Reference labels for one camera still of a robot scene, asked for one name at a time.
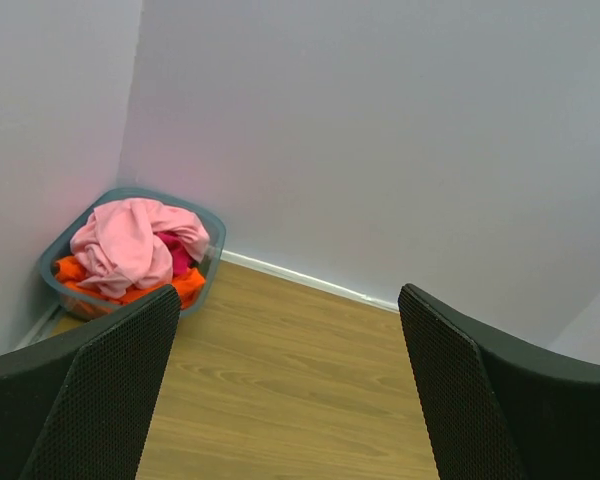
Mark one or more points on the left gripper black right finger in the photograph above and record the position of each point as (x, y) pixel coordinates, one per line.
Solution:
(494, 405)

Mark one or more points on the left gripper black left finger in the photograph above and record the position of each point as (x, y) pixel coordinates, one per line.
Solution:
(79, 404)

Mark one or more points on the light pink t shirt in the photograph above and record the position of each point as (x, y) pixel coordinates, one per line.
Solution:
(119, 247)

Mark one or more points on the orange t shirt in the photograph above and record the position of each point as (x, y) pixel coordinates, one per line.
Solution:
(70, 273)

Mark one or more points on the magenta t shirt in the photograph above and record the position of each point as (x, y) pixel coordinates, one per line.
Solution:
(182, 261)

